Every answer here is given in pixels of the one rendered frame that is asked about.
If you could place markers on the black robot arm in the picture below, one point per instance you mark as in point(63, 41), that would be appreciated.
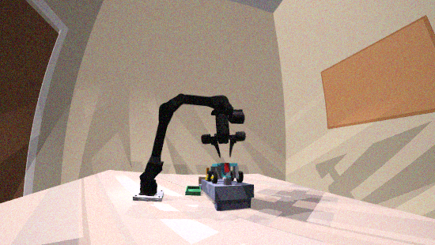
point(222, 110)

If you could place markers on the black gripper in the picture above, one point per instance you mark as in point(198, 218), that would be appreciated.
point(222, 128)

